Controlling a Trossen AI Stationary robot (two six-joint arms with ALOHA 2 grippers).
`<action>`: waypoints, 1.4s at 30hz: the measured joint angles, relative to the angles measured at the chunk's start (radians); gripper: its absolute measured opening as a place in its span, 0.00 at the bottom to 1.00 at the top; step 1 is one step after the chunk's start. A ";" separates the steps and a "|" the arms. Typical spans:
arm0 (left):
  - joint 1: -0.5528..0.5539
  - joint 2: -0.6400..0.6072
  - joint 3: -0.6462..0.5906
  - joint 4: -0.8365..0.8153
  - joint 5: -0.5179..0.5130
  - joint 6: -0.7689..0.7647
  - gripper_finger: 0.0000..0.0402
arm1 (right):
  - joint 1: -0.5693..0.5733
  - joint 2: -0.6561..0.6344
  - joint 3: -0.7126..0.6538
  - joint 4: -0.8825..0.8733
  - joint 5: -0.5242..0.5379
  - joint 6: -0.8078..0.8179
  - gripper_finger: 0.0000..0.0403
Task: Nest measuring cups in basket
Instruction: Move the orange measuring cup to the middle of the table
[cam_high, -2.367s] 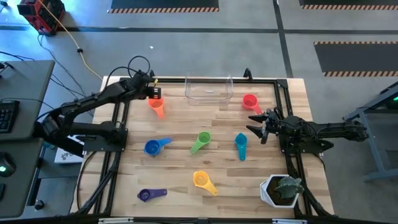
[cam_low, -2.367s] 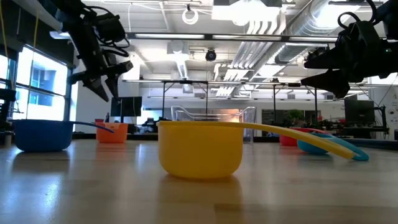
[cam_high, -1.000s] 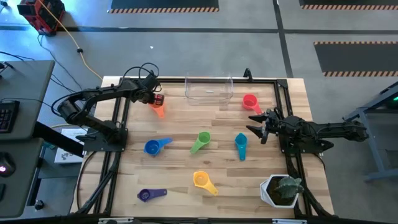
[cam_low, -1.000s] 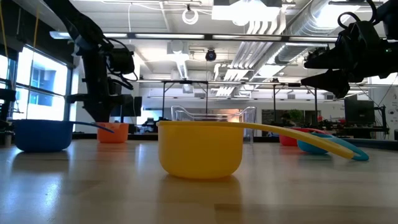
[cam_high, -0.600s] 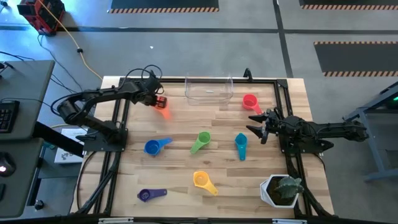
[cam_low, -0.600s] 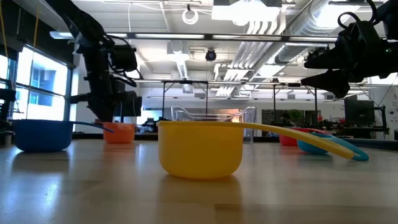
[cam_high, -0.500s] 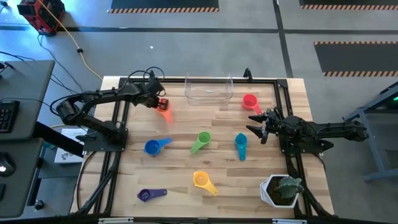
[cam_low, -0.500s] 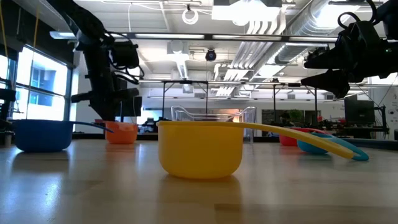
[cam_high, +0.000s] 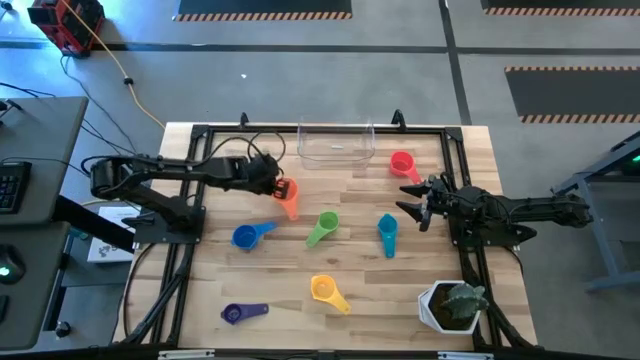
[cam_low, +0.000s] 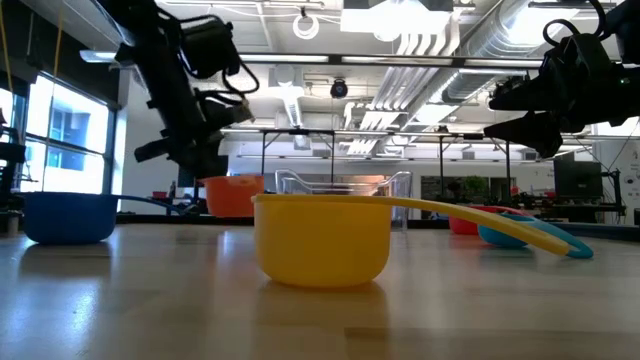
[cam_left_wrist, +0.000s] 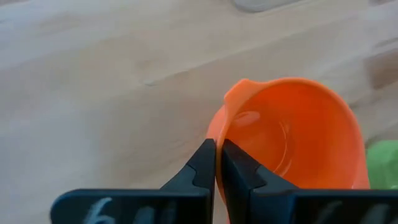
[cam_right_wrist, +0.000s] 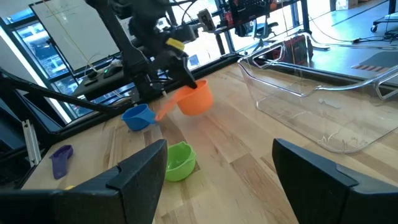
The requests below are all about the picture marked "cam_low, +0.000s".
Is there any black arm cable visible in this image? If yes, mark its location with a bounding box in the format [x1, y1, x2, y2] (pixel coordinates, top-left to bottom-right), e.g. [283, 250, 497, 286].
[541, 0, 609, 49]
[219, 54, 261, 99]

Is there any black computer monitor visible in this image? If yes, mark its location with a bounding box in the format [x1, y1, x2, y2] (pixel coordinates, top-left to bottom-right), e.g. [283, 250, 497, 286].
[553, 159, 604, 201]

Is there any yellow measuring cup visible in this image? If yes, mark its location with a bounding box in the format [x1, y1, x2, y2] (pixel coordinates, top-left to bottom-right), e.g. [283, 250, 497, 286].
[251, 193, 572, 289]

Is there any teal measuring cup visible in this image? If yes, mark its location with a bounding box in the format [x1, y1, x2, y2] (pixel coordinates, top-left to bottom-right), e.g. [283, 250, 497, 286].
[476, 213, 595, 260]

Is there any silver ceiling duct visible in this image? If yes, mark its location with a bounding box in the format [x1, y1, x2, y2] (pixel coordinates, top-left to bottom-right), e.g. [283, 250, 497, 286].
[439, 0, 547, 104]

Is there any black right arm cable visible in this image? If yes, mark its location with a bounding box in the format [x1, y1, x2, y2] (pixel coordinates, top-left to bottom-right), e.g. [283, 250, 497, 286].
[541, 0, 609, 49]

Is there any black hanging cord reel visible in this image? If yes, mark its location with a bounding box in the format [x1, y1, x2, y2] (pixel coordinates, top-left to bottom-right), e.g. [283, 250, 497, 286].
[329, 78, 350, 100]

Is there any orange measuring cup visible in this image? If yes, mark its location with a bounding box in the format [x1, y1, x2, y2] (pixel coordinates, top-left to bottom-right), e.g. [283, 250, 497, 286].
[201, 174, 265, 219]

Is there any red measuring cup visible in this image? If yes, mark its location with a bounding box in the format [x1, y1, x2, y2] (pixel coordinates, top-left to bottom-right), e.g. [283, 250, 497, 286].
[448, 204, 532, 236]

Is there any white coiled ceiling cable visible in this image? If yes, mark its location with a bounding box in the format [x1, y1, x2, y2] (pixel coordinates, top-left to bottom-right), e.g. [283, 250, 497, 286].
[291, 12, 321, 41]

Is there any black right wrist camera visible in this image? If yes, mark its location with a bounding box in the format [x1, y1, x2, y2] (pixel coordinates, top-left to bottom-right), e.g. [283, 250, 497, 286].
[542, 31, 616, 90]

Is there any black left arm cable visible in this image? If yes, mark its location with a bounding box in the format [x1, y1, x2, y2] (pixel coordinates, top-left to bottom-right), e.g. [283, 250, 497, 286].
[219, 54, 261, 99]

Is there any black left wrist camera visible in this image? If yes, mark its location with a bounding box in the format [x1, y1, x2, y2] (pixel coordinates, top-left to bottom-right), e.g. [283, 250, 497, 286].
[178, 13, 243, 81]

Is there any large bright window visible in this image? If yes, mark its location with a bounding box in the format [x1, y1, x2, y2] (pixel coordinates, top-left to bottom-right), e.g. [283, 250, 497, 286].
[18, 72, 118, 196]

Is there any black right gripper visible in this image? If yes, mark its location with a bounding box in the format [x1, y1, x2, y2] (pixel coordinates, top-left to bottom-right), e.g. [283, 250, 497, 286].
[483, 74, 640, 160]

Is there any clear plastic basket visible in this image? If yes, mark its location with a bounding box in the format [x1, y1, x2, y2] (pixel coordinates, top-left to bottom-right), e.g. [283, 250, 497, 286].
[273, 168, 414, 231]

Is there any blue measuring cup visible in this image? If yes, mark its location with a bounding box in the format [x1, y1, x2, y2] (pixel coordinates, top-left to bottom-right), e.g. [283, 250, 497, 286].
[19, 191, 184, 246]

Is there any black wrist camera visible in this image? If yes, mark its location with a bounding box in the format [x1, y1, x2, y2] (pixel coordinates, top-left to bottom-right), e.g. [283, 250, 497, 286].
[178, 13, 243, 81]
[542, 31, 616, 90]

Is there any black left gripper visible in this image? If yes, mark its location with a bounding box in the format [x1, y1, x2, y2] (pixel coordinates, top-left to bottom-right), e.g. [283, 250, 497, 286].
[133, 82, 255, 176]

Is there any green background plant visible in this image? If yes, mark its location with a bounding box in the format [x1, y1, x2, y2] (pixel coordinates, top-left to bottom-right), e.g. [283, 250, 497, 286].
[461, 175, 490, 202]

